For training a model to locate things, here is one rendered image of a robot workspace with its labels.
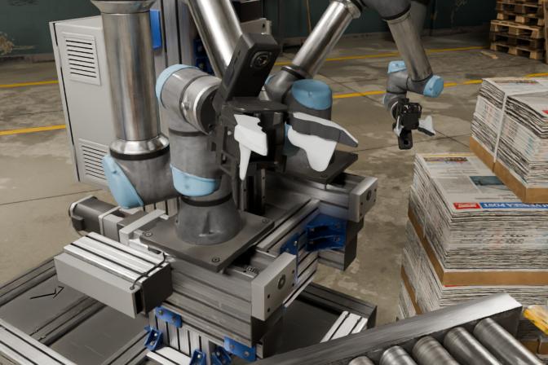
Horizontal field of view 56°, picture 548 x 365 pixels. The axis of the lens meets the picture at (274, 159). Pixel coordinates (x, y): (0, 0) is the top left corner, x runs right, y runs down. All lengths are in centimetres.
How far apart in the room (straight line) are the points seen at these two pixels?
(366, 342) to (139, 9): 69
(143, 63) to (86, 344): 115
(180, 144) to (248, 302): 48
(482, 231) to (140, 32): 92
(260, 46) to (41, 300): 170
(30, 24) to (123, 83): 651
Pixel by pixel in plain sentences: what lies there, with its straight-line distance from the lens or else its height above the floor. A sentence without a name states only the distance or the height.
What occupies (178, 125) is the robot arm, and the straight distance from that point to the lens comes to 75.
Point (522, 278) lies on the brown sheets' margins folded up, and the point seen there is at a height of 63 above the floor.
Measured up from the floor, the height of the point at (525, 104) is 106.
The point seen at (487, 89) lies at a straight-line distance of 161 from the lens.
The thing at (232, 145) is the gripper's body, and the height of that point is 120.
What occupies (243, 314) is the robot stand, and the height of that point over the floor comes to 68.
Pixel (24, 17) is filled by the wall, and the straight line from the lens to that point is 747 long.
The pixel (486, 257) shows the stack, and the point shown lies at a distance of 142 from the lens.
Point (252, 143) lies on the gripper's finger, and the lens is 49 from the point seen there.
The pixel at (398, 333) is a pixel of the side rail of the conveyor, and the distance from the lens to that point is 96.
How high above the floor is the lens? 142
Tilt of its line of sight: 23 degrees down
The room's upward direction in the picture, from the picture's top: straight up
